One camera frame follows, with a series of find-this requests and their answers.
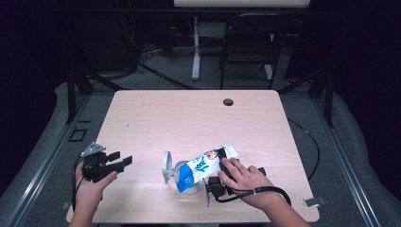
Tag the person's right hand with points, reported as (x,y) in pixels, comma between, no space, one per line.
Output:
(249,183)

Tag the black chair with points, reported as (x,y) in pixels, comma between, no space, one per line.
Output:
(249,41)

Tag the person's left hand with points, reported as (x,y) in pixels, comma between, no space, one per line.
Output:
(88,190)

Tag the black metal frame post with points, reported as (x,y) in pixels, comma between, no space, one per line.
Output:
(71,97)
(329,101)

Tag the grey metal floor rail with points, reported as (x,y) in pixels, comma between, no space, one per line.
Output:
(343,157)
(47,160)

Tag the grey under-table box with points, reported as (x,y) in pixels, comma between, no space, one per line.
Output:
(212,30)

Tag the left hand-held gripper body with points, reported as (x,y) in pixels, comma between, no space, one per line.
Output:
(94,168)

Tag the white table leg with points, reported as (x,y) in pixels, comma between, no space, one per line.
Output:
(196,56)

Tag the grey tape strip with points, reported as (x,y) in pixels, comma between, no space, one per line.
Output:
(65,206)
(315,201)

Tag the clear jar with grey lid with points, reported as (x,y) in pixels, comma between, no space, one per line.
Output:
(167,167)

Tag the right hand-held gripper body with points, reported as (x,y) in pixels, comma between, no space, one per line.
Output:
(217,189)

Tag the black floor socket frame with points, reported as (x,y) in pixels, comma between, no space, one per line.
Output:
(78,135)

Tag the white and blue plastic bag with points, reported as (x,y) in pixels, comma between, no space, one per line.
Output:
(201,167)

